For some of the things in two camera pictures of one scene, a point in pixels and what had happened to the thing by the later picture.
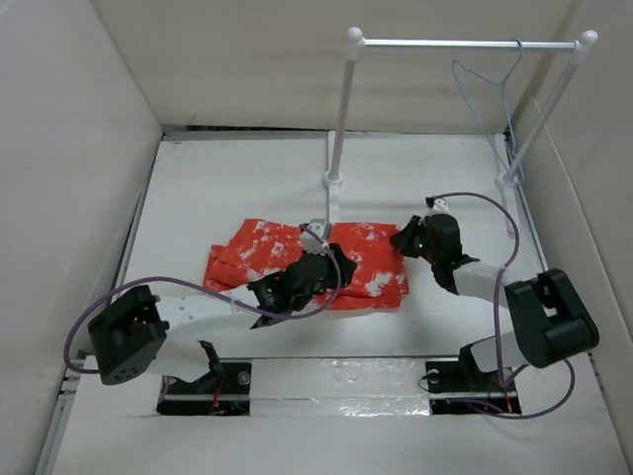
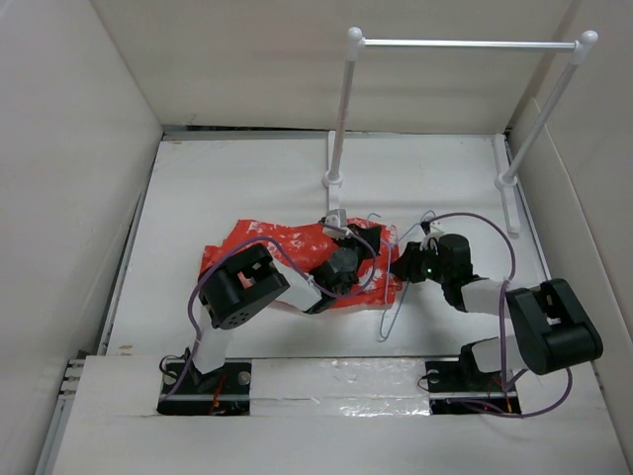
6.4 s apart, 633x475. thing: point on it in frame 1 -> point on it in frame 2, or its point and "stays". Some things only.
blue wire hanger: [508, 117] -> [390, 270]
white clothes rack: [504, 177] stays
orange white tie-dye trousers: [262, 247] stays
